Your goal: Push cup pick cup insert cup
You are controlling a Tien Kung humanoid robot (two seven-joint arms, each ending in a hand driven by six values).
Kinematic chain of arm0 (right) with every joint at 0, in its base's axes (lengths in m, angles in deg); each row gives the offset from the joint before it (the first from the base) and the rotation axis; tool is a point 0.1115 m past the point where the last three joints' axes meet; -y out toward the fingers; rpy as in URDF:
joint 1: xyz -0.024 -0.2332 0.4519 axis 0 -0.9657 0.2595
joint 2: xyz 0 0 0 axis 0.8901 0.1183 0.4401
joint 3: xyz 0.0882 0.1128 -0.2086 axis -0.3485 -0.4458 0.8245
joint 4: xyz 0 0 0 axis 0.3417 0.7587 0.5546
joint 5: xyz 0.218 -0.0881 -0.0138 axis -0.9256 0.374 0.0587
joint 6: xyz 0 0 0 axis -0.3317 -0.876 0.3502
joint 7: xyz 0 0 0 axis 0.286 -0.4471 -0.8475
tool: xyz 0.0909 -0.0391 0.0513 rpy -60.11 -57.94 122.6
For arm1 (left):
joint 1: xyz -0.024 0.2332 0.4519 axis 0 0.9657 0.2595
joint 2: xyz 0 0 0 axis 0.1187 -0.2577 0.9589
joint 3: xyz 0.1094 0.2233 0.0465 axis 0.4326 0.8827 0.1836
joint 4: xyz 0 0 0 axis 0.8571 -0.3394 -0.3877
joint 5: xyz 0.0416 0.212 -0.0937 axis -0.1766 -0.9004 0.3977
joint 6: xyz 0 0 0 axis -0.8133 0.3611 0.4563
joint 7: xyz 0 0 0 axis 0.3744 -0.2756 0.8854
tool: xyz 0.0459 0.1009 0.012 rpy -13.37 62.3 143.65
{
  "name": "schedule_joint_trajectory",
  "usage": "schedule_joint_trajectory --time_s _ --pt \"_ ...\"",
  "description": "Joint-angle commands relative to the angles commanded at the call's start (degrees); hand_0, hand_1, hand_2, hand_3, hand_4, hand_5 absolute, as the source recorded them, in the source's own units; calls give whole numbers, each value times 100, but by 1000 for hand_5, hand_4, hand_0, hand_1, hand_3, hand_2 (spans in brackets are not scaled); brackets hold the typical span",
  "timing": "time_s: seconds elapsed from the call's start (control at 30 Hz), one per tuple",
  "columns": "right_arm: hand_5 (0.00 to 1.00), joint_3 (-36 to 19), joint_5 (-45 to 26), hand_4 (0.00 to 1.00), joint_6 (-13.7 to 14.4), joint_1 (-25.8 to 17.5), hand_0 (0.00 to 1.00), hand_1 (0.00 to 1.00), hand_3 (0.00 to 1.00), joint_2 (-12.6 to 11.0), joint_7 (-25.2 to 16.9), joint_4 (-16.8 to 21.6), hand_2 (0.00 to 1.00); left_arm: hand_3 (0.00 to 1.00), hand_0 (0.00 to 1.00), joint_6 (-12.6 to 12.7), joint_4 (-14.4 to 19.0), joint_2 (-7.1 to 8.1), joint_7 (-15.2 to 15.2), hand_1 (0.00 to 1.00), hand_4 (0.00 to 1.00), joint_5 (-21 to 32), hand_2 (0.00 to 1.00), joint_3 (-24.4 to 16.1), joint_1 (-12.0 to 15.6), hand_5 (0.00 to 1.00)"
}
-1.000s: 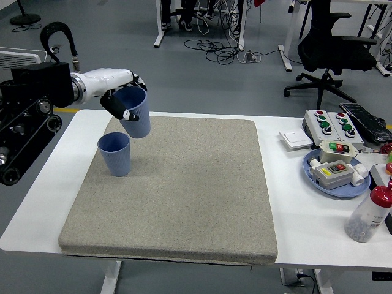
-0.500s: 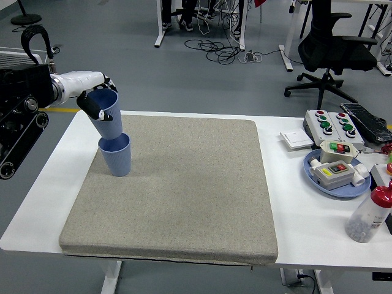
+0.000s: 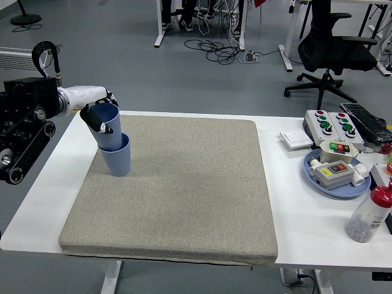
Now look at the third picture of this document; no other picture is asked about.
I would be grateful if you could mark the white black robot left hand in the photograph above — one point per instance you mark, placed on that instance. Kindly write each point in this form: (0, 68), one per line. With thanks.
(81, 95)

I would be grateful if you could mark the blue ribbed plastic cup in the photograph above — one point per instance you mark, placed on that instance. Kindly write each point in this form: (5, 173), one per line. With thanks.
(118, 162)
(113, 134)

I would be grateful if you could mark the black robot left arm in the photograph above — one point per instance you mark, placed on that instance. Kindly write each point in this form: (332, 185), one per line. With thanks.
(27, 92)

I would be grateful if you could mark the white electric panel heater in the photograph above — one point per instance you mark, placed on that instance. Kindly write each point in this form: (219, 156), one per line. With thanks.
(15, 61)

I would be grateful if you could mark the black fan stand base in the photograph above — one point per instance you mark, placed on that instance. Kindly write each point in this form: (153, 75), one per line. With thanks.
(26, 20)

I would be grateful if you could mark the person's legs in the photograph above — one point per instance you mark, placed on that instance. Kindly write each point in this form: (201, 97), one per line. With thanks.
(186, 23)

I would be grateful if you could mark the grey-brown fabric mat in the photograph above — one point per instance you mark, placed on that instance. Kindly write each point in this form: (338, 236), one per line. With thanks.
(199, 183)

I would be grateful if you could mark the white table leg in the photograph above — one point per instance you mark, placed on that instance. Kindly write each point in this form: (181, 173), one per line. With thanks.
(324, 283)
(111, 278)

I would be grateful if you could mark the white desk leg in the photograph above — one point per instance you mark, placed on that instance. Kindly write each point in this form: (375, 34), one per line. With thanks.
(384, 67)
(288, 55)

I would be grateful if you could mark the white four-button control box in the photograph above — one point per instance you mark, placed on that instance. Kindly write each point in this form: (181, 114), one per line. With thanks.
(315, 125)
(352, 138)

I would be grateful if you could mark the black office chair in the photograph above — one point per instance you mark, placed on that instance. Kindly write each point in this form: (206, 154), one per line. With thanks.
(337, 52)

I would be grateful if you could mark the black flat keyboard-like panel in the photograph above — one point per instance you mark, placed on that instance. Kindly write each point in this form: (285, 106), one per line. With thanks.
(367, 121)

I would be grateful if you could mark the blue round plate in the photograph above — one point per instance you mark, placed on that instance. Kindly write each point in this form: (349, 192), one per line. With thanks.
(352, 191)

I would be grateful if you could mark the clear bottle with red cap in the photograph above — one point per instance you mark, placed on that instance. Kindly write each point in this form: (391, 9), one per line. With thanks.
(364, 220)

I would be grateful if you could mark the black flat box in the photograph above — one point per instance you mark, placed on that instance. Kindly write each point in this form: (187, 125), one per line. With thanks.
(382, 276)

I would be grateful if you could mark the white desk frame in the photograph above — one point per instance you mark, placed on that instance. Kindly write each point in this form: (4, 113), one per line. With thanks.
(160, 30)

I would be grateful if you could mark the white wall switch plate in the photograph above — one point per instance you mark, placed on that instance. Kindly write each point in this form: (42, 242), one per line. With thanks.
(297, 137)

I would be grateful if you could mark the white red-green push-button switch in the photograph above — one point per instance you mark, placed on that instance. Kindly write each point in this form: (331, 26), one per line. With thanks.
(329, 154)

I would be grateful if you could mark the grey red-black push-button switch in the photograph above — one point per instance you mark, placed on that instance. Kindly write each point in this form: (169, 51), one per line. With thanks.
(333, 180)

